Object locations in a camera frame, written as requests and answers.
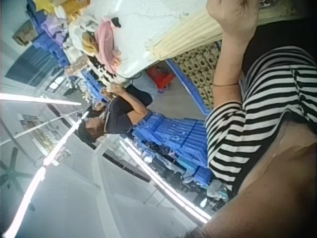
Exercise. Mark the person's left hand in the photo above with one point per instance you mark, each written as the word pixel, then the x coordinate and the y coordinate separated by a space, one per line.
pixel 232 18

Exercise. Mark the person's left fingers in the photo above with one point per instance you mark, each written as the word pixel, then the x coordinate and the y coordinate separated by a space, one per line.
pixel 247 5

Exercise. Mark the person's legs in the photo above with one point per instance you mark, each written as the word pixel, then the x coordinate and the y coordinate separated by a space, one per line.
pixel 277 37

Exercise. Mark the cream pleated table cover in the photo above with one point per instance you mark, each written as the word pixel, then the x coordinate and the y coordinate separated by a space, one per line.
pixel 188 37

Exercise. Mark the blue crate of dotted sheets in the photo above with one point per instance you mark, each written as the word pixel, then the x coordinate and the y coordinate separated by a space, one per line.
pixel 198 69

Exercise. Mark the white table sheet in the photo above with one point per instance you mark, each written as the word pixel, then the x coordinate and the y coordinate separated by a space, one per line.
pixel 151 22

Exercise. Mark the red plastic crate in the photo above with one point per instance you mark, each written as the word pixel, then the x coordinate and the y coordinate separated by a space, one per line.
pixel 161 78

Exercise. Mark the pink cloth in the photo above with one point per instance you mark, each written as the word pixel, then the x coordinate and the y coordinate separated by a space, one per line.
pixel 106 42

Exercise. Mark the stack of blue crates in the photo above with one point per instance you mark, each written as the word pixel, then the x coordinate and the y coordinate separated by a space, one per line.
pixel 47 47
pixel 175 136

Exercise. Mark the yellow cloth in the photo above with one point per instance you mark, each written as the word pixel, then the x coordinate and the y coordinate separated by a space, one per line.
pixel 88 43

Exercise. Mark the heap of patterned cloths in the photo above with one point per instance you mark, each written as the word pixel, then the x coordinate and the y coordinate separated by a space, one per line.
pixel 84 67

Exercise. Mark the long ceiling light tube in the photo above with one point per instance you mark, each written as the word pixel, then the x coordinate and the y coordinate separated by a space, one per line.
pixel 37 178
pixel 168 183
pixel 39 98

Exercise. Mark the heap of purple packets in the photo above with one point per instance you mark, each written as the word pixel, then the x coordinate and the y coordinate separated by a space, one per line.
pixel 53 29

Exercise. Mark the brown cardboard box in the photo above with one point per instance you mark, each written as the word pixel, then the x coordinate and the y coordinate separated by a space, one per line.
pixel 23 33

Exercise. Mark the ceiling fan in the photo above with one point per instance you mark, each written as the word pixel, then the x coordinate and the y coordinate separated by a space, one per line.
pixel 12 172

